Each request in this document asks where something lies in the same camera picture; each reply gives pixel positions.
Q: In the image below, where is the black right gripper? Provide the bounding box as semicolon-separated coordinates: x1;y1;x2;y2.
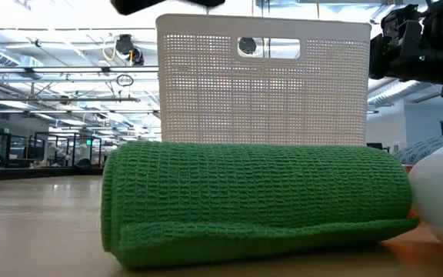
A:
369;0;443;98

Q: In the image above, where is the silver ventilation duct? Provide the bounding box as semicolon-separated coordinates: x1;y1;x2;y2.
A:
366;78;434;108

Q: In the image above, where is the black ceiling cable reel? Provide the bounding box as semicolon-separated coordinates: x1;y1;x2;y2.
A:
238;37;258;55
114;33;145;67

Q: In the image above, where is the white perforated plastic basket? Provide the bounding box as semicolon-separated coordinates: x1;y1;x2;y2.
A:
155;13;372;148

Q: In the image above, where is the grey horizontal ceiling pipe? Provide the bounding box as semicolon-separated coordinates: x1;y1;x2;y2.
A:
0;97;142;104

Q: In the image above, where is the green bandage roll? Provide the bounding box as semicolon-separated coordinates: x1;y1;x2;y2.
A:
100;141;421;269

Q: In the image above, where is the black hanging cable loop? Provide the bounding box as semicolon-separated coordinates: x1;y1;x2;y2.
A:
115;74;135;88

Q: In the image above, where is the blue patterned white package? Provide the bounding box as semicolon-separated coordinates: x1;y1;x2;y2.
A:
393;132;443;166

